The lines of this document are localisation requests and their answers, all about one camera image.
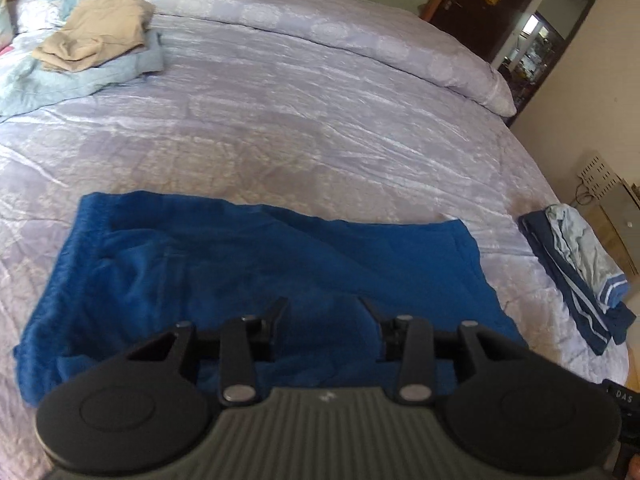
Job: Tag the white perforated box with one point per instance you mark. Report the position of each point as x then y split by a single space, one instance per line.
600 175

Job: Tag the rolled lavender quilt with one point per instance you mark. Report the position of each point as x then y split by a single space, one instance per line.
320 15

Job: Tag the folded light blue garment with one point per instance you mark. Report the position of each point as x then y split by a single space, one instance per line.
75 77

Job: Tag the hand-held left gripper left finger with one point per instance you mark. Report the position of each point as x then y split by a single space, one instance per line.
267 327

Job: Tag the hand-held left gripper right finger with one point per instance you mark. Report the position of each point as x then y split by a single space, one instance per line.
384 327

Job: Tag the person's right hand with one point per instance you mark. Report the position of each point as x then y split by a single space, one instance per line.
635 467

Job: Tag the bed with lavender bedspread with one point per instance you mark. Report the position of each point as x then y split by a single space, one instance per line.
280 135

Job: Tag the pale grey-blue garment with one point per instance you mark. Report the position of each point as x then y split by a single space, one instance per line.
585 250

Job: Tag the dark wooden door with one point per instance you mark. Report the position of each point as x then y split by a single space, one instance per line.
480 5

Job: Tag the grey bedside cabinet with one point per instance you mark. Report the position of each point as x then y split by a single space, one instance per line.
620 220

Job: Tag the navy striped garment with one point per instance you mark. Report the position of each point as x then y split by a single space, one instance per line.
575 280

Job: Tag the light blue pillow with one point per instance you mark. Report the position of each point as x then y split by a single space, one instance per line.
42 10

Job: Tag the blue pants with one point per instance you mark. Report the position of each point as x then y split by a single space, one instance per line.
250 280

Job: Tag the folded beige pants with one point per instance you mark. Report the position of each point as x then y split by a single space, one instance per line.
95 30

